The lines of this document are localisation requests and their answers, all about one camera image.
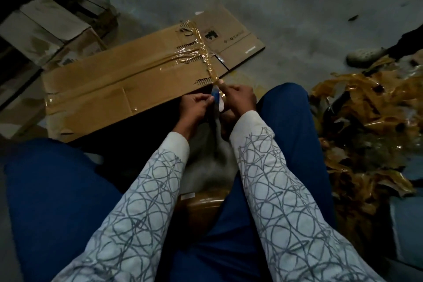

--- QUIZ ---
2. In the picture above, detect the person's left forearm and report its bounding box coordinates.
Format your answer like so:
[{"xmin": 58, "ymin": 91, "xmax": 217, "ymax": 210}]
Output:
[{"xmin": 51, "ymin": 131, "xmax": 190, "ymax": 282}]

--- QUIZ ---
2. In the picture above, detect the flattened brown cardboard box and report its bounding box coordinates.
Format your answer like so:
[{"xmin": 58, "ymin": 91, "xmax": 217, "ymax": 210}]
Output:
[{"xmin": 42, "ymin": 4, "xmax": 266, "ymax": 144}]

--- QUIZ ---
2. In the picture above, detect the person's right forearm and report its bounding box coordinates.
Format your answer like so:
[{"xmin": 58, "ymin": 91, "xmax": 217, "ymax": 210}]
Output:
[{"xmin": 229, "ymin": 110, "xmax": 388, "ymax": 282}]

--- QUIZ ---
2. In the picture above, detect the pile of brown tape scraps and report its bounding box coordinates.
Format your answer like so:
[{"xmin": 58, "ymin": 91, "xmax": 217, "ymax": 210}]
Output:
[{"xmin": 310, "ymin": 56, "xmax": 423, "ymax": 229}]

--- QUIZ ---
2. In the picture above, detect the blue utility knife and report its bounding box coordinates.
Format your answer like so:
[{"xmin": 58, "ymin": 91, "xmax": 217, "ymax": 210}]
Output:
[{"xmin": 210, "ymin": 87, "xmax": 226, "ymax": 117}]

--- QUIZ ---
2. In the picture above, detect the grey cloth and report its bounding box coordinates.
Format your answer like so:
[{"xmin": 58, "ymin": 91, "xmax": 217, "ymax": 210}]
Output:
[{"xmin": 181, "ymin": 119, "xmax": 239, "ymax": 195}]

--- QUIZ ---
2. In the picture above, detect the blue plastic bin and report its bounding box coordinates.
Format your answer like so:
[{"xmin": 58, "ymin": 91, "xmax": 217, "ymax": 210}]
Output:
[{"xmin": 389, "ymin": 156, "xmax": 423, "ymax": 271}]

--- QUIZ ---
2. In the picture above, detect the person's left leg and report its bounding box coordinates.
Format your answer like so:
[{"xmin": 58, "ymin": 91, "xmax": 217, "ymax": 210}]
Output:
[{"xmin": 3, "ymin": 138, "xmax": 176, "ymax": 282}]

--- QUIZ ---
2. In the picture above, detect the clear peeled tape strip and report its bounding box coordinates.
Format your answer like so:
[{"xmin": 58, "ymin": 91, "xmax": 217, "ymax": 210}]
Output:
[{"xmin": 179, "ymin": 20, "xmax": 226, "ymax": 94}]

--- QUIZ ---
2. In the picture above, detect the closed cardboard box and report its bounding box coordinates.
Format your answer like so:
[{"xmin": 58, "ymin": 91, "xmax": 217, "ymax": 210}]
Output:
[{"xmin": 0, "ymin": 0, "xmax": 107, "ymax": 69}]

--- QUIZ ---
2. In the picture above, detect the person's right leg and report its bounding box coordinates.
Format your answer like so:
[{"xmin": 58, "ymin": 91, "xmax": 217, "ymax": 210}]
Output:
[{"xmin": 172, "ymin": 82, "xmax": 336, "ymax": 282}]

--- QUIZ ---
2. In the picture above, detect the person's left hand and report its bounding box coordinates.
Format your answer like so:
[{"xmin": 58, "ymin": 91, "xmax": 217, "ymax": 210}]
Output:
[{"xmin": 172, "ymin": 93, "xmax": 215, "ymax": 140}]

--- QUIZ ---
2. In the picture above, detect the person's right hand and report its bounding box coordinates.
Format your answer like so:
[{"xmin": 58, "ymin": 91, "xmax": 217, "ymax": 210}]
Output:
[{"xmin": 219, "ymin": 82, "xmax": 258, "ymax": 124}]

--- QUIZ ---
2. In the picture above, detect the dark cardboard box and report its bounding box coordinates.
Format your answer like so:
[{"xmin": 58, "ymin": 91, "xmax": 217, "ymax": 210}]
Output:
[{"xmin": 48, "ymin": 0, "xmax": 120, "ymax": 39}]

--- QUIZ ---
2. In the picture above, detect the person's leg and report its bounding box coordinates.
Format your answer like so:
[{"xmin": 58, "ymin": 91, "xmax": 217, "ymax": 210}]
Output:
[
  {"xmin": 3, "ymin": 138, "xmax": 176, "ymax": 282},
  {"xmin": 385, "ymin": 23, "xmax": 423, "ymax": 61},
  {"xmin": 172, "ymin": 82, "xmax": 336, "ymax": 282}
]

